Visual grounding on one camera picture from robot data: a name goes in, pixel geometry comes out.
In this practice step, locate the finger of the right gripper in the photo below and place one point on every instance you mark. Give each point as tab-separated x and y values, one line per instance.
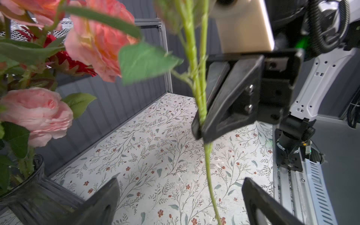
237	101
216	74

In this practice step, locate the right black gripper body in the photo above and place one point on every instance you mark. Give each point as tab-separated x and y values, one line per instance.
279	77

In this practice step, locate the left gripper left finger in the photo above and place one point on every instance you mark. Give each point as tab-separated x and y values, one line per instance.
99	209

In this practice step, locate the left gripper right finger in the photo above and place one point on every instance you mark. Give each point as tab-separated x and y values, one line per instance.
262	208

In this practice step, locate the small pink carnation stem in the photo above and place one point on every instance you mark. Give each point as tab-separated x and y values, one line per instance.
188	20

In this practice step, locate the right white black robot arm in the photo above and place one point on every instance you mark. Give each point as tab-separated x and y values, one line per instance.
325	31

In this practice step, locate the dark glass vase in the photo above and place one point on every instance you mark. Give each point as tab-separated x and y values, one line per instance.
39	200

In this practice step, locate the pink peony flower stem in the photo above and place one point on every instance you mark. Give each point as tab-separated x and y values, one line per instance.
30	118

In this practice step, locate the red zinnia flower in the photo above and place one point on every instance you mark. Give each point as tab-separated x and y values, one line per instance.
61	61

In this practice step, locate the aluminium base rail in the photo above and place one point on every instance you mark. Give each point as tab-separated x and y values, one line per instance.
304	193

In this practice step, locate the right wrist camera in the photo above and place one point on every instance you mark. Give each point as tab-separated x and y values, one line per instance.
243	26

